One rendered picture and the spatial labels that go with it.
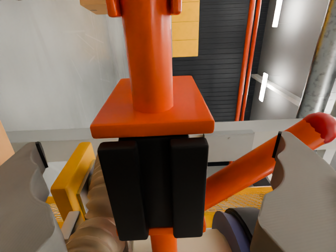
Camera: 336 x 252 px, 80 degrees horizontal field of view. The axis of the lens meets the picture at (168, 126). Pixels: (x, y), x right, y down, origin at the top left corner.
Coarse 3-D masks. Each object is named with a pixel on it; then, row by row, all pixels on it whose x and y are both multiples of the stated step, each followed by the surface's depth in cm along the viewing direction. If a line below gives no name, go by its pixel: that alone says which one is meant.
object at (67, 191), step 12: (84, 144) 30; (72, 156) 28; (84, 156) 28; (72, 168) 26; (84, 168) 28; (60, 180) 24; (72, 180) 24; (84, 180) 27; (60, 192) 23; (72, 192) 24; (84, 192) 27; (60, 204) 24; (72, 204) 24; (84, 204) 26; (84, 216) 27
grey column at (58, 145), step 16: (80, 128) 137; (224, 128) 129; (240, 128) 129; (256, 128) 128; (272, 128) 127; (16, 144) 124; (48, 144) 125; (64, 144) 125; (96, 144) 126; (256, 144) 129; (48, 160) 130; (64, 160) 131
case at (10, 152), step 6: (0, 126) 37; (0, 132) 36; (0, 138) 36; (6, 138) 38; (0, 144) 36; (6, 144) 38; (0, 150) 36; (6, 150) 38; (12, 150) 39; (0, 156) 36; (6, 156) 38; (0, 162) 36
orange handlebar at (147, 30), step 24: (120, 0) 8; (144, 0) 8; (168, 0) 8; (144, 24) 8; (168, 24) 9; (144, 48) 9; (168, 48) 9; (144, 72) 9; (168, 72) 10; (144, 96) 10; (168, 96) 10; (168, 240) 15
